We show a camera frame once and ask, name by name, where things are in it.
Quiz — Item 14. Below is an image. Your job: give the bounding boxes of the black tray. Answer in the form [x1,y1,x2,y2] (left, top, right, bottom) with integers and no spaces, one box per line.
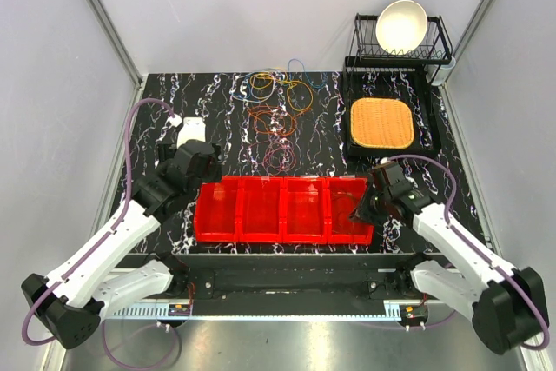
[341,67,441,158]

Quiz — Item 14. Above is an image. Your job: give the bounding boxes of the orange woven mat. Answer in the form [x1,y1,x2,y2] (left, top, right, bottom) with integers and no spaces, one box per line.
[350,97,414,149]

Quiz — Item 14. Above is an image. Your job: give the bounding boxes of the black dish rack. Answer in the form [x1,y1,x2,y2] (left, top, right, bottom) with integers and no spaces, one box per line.
[342,12,453,85]

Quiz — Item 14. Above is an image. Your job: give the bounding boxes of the purple red wire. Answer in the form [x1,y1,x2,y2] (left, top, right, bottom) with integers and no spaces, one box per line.
[249,138,301,176]

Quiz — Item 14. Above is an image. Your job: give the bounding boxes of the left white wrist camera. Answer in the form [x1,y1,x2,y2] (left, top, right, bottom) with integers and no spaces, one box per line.
[168,115,206,148]

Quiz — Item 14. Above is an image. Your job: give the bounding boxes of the red bin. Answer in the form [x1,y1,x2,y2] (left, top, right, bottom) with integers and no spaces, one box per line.
[282,177,328,244]
[239,176,282,243]
[327,177,374,245]
[194,176,240,243]

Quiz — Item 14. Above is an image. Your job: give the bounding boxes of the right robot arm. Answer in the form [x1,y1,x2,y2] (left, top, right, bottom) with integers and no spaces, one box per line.
[352,156,551,354]

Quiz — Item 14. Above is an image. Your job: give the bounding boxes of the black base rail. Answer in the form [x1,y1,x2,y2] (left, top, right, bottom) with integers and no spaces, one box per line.
[120,253,447,301]

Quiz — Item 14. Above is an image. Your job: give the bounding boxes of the white bowl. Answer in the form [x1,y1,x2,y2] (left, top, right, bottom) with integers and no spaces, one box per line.
[375,0,428,55]

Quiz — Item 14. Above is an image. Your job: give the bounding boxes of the white cup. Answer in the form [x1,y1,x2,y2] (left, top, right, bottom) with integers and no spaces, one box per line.
[427,56,457,87]

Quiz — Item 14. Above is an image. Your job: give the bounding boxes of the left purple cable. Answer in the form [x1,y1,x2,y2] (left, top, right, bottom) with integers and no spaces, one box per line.
[21,99,175,346]

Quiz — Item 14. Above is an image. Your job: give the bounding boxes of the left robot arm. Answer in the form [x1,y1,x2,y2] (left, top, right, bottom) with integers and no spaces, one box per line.
[21,139,222,349]

